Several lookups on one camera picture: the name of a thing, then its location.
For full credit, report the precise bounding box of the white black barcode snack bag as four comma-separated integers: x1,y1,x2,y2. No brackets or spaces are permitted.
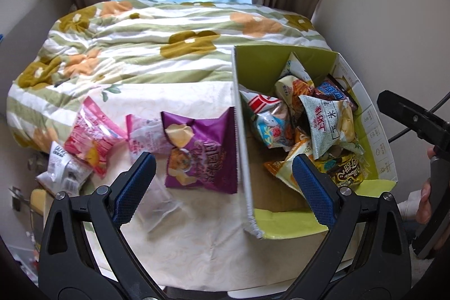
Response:
36,142,92,197

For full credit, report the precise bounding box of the gold yellow snack bag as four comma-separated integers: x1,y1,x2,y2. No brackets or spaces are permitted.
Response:
263,133,364,194

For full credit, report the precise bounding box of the red pink snack bag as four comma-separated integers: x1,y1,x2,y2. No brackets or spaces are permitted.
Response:
63,97,127,178

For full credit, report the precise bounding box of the pink white snack bag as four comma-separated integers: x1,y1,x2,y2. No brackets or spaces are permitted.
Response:
126,114,172,162

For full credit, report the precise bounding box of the white yellow chip bag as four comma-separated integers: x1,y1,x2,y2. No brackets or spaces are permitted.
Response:
274,52,315,122

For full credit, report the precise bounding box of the purple chip bag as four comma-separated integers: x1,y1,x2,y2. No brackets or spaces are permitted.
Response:
161,107,238,194

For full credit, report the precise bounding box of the person's right hand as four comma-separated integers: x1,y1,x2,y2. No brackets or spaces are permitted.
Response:
415,145,450,251

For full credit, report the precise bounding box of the green cardboard snack box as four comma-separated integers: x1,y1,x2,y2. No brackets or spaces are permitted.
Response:
232,45,397,240

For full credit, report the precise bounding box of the cartoon blue snack bag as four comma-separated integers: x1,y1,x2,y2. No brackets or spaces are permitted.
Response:
253,104,294,151

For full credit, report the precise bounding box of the red white snack bag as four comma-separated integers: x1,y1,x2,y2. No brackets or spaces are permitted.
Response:
239,85,281,114

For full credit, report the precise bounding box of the floral green striped quilt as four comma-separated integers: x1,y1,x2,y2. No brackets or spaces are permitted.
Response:
6,0,327,152

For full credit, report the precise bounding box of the grey headboard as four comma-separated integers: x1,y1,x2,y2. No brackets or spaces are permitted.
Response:
1,0,73,82

